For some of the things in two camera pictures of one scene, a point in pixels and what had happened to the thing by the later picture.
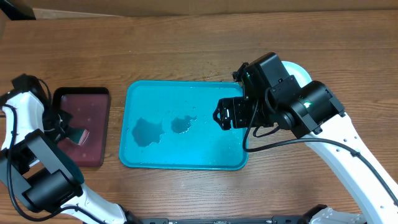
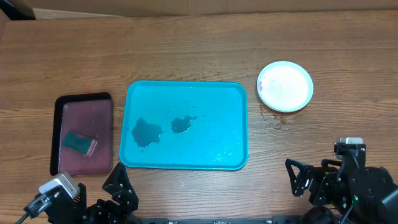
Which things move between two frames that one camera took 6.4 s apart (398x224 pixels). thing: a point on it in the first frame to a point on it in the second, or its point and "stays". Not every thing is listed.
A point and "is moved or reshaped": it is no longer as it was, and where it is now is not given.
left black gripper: [66, 117] to [114, 167]
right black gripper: [242, 121] to [325, 176]
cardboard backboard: [65, 9] stays
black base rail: [275, 220] stays
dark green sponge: [74, 134] is moved or reshaped
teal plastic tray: [171, 124] stays
